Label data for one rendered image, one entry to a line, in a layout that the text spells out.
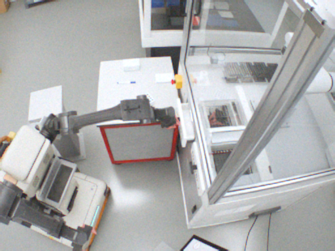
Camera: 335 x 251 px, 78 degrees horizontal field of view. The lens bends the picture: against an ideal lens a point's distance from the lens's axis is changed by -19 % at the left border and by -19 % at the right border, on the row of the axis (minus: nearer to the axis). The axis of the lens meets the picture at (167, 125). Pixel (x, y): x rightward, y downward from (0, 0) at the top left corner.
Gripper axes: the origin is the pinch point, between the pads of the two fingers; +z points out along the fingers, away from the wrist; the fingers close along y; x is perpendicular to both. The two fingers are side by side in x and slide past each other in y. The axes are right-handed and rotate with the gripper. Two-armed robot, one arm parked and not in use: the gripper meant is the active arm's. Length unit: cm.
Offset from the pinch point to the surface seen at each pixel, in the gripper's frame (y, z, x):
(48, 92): -77, -54, 48
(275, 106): 64, -56, -51
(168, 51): -6, 16, 86
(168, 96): -8.7, 9.0, 32.6
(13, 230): -173, -38, -44
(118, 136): -50, -3, 15
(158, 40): -2, -2, 83
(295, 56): 73, -67, -49
